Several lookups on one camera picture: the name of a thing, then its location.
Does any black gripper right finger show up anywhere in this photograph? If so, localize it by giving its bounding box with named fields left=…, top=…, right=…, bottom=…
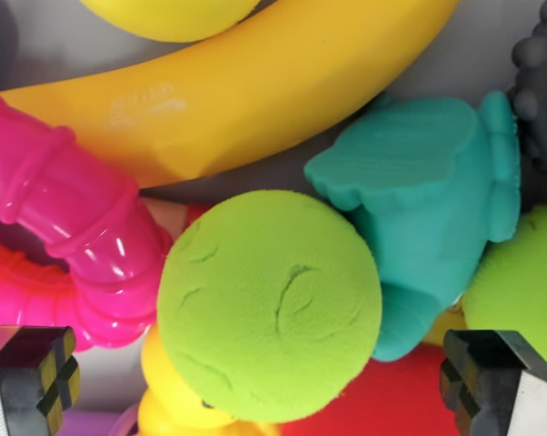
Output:
left=439, top=329, right=547, bottom=436

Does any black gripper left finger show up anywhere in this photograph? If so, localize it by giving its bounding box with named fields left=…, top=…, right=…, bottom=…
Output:
left=0, top=320, right=81, bottom=436

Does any grey plastic bin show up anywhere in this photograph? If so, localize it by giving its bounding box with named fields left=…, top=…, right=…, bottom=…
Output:
left=0, top=0, right=547, bottom=436

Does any purple stacking cup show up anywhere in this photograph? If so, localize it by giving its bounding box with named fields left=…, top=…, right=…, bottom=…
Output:
left=61, top=402, right=141, bottom=436

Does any red soft cube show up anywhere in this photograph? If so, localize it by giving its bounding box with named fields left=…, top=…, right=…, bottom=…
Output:
left=279, top=342, right=462, bottom=436

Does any lime green foam ball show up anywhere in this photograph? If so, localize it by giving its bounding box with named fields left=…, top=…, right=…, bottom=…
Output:
left=155, top=189, right=384, bottom=425
left=461, top=204, right=547, bottom=372

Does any yellow rubber duck toy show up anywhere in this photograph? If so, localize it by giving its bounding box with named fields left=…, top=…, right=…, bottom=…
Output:
left=136, top=323, right=280, bottom=436

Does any teal rubber figure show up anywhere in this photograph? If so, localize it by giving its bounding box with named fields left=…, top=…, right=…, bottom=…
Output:
left=303, top=90, right=522, bottom=362

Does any grey spiky ball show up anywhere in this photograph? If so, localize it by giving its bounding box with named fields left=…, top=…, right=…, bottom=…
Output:
left=506, top=0, right=547, bottom=180

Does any yellow toy banana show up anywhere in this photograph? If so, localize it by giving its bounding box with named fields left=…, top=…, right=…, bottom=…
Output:
left=0, top=0, right=462, bottom=189

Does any yellow ball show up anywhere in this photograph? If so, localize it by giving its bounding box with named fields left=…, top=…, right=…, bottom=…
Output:
left=79, top=0, right=264, bottom=44

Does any pink plastic ring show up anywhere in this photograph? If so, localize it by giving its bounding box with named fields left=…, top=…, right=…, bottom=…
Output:
left=0, top=88, right=173, bottom=353

